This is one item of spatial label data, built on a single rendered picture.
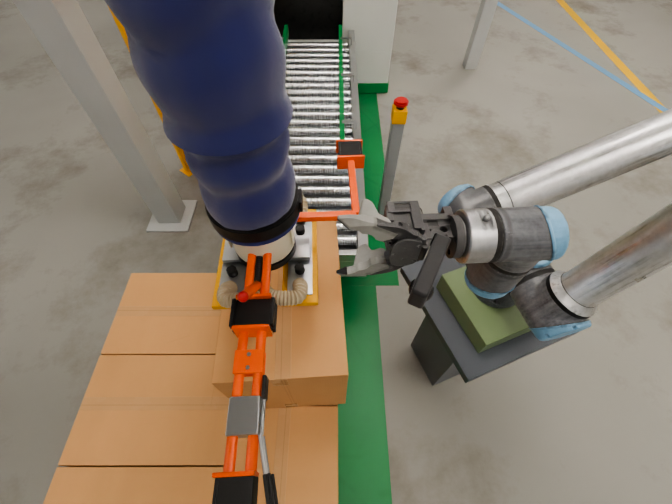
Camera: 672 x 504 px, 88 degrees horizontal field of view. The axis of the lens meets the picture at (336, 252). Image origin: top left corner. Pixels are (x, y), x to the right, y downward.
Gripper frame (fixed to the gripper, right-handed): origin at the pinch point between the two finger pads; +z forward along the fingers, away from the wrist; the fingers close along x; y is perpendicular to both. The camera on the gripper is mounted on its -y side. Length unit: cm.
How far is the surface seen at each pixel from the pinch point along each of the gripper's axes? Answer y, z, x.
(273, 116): 22.1, 9.6, 9.5
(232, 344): 8, 31, -60
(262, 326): -0.6, 15.9, -26.8
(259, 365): -8.6, 16.3, -28.2
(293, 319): 15, 12, -59
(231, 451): -24.1, 20.5, -28.8
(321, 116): 183, -1, -100
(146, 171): 136, 107, -103
